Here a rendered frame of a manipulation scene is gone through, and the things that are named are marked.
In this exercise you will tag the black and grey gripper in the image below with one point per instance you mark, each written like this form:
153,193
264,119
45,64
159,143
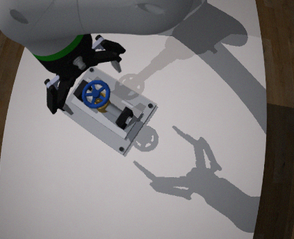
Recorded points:
56,99

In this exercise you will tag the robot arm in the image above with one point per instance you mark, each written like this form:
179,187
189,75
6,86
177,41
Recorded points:
44,26

